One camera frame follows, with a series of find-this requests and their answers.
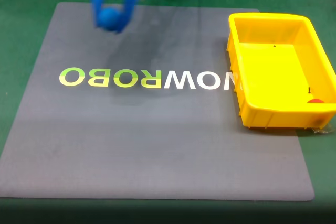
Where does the blue foam ball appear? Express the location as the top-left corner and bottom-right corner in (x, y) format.
(98, 7), (122, 31)

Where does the yellow plastic bin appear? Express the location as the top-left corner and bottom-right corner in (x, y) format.
(226, 12), (336, 130)

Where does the grey mat with NOWROBO print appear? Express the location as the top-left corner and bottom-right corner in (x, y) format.
(0, 1), (315, 201)

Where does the clear plastic wrapper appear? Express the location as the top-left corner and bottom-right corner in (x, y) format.
(311, 126), (334, 135)

